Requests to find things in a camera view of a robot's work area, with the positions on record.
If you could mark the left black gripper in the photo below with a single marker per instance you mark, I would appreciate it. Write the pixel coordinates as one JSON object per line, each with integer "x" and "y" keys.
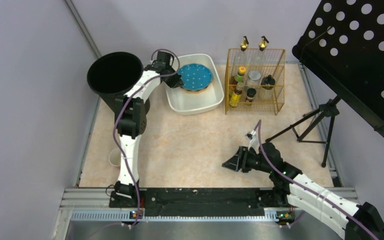
{"x": 173, "y": 79}

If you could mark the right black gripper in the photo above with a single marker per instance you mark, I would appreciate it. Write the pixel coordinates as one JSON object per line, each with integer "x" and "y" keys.
{"x": 240, "y": 158}

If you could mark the blue polka dot plate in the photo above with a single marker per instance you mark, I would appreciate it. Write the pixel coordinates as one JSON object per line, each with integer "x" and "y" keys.
{"x": 195, "y": 71}

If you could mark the yellow polka dot plate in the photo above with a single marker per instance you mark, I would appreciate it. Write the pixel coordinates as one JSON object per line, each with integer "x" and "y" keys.
{"x": 196, "y": 85}

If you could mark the small yellow label bottle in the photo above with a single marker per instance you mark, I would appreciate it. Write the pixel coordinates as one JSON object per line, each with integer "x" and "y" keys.
{"x": 236, "y": 95}

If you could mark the small black cap spice jar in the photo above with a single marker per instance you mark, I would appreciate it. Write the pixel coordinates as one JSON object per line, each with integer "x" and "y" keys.
{"x": 250, "y": 95}

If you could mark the glass bottle brown contents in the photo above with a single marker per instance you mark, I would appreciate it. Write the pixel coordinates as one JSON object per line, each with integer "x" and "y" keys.
{"x": 241, "y": 56}

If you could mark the silver lid glass jar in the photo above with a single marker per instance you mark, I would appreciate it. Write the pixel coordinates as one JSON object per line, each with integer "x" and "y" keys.
{"x": 253, "y": 79}

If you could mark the black lid glass jar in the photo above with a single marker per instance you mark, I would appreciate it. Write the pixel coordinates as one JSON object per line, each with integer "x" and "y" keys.
{"x": 267, "y": 87}

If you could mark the glass oil bottle gold spout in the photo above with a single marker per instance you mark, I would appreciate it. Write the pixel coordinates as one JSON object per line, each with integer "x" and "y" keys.
{"x": 260, "y": 57}

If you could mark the pink mug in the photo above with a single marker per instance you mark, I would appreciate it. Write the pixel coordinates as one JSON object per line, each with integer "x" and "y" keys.
{"x": 114, "y": 157}

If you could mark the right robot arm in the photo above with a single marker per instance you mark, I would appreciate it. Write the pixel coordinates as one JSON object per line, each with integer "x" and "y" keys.
{"x": 349, "y": 220}

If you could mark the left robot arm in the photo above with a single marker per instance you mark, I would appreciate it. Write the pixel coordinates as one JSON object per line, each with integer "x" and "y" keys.
{"x": 129, "y": 125}

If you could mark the white rectangular basin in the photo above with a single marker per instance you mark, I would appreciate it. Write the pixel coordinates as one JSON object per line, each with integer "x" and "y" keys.
{"x": 188, "y": 103}

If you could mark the black round bin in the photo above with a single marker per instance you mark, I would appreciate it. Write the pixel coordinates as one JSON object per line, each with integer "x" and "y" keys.
{"x": 113, "y": 75}

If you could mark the black tripod stand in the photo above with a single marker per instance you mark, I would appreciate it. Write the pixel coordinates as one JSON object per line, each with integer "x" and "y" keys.
{"x": 327, "y": 110}

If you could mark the black perforated panel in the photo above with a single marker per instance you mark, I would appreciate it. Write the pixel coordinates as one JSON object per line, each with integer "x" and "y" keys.
{"x": 343, "y": 45}

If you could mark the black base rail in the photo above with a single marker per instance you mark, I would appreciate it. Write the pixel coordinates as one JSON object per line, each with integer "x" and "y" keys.
{"x": 182, "y": 205}

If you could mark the gold wire rack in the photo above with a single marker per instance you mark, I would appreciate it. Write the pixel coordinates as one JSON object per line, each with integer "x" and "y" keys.
{"x": 274, "y": 64}

